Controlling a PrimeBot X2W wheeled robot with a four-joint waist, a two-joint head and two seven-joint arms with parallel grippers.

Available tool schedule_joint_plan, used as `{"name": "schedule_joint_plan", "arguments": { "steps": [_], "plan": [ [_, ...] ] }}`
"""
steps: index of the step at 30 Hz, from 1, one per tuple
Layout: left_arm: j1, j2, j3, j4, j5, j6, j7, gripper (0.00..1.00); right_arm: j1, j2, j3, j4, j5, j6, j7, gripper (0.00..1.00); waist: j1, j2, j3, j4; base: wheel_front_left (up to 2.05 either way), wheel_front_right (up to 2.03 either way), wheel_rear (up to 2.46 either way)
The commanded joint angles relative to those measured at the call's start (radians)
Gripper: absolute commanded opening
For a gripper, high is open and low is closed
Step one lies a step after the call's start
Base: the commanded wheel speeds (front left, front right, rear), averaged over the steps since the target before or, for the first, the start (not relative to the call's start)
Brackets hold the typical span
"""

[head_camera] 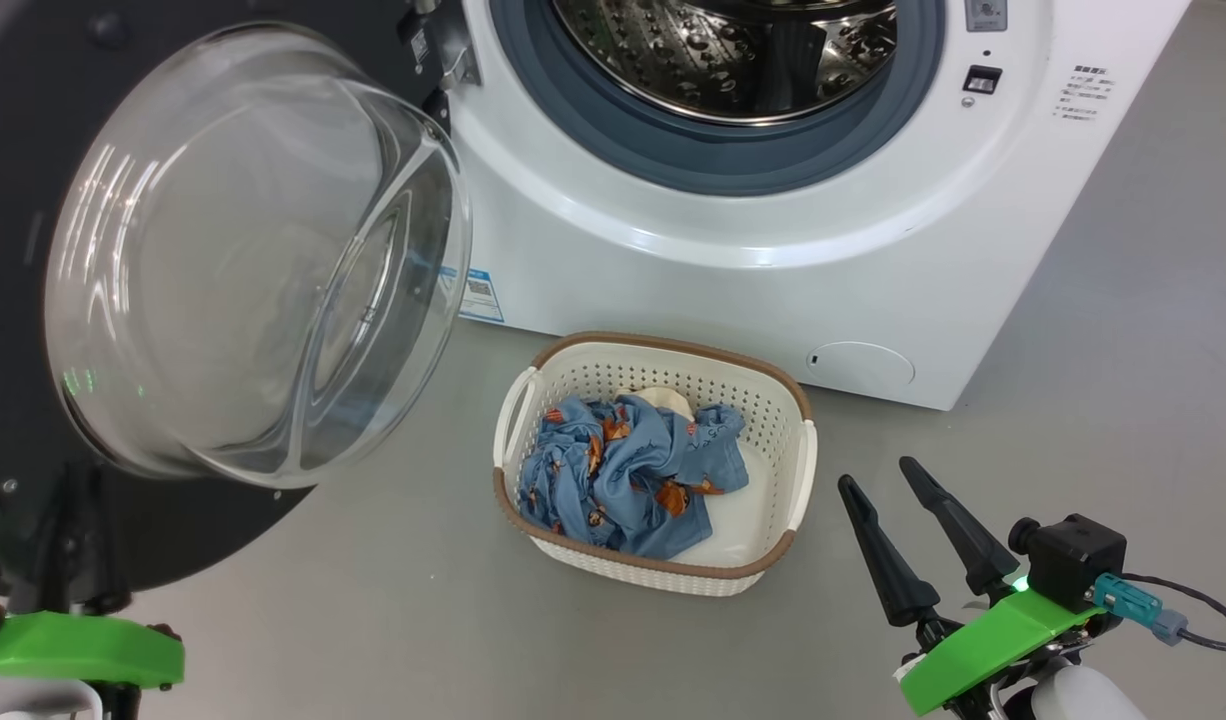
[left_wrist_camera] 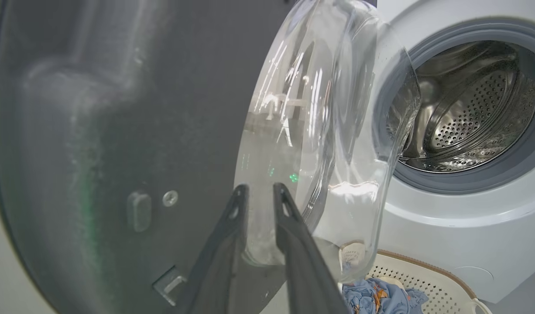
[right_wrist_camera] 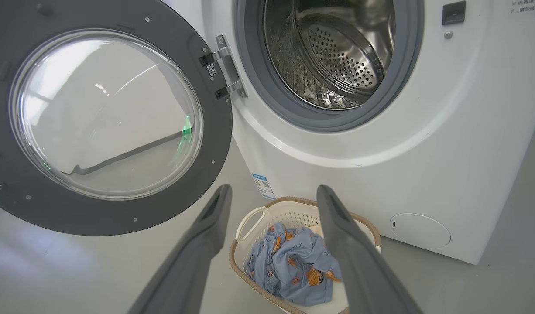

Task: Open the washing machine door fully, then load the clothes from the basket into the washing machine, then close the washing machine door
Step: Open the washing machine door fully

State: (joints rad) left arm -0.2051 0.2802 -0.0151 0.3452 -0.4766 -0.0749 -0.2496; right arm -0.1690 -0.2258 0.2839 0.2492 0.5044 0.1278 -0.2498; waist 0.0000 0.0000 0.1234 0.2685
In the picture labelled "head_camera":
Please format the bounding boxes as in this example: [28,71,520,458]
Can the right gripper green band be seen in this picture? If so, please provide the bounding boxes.
[838,457,1109,717]

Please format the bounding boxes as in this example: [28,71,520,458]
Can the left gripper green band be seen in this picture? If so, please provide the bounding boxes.
[0,460,186,691]

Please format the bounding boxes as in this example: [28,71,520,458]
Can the grey rubber door gasket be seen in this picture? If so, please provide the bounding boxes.
[488,0,946,197]

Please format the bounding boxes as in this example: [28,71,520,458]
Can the blue energy label sticker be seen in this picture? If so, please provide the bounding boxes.
[438,265,505,324]

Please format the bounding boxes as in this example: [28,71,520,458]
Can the perforated steel washer drum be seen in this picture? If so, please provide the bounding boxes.
[551,0,899,127]

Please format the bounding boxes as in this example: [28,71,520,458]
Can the black cable with teal plug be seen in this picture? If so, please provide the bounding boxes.
[1093,572,1226,654]

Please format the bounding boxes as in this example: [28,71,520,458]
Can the white front-load washing machine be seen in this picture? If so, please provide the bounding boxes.
[443,0,1194,411]

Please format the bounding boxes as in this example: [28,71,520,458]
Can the black round glass washer door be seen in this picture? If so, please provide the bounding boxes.
[0,0,474,601]

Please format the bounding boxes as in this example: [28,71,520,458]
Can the blue cartoon print garment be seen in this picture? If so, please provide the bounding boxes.
[518,393,751,560]

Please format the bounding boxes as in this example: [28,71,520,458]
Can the cream white garment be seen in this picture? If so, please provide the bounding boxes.
[616,386,694,419]

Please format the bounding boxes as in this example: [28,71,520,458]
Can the chrome door hinge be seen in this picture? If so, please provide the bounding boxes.
[398,0,482,131]

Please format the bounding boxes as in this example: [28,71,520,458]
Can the round drain filter cover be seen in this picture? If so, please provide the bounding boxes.
[806,342,916,389]

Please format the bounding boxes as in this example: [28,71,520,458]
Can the white basket with brown rim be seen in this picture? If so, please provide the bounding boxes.
[492,331,819,598]

